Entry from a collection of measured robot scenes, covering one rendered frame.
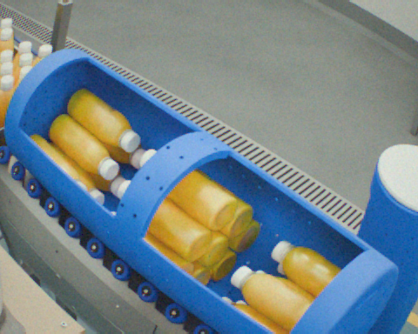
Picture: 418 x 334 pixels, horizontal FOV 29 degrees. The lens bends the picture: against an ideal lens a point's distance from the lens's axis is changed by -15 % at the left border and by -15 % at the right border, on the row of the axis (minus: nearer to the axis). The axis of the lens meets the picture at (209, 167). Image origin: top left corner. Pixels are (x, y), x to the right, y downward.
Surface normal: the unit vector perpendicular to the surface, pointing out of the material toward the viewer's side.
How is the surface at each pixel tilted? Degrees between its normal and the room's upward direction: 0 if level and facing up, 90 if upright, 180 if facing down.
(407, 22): 90
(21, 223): 71
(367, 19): 76
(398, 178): 0
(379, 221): 90
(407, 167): 0
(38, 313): 5
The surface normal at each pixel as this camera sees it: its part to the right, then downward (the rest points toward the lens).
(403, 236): -0.37, 0.50
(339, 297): -0.21, -0.51
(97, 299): -0.59, 0.06
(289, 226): -0.68, 0.33
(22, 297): 0.19, -0.74
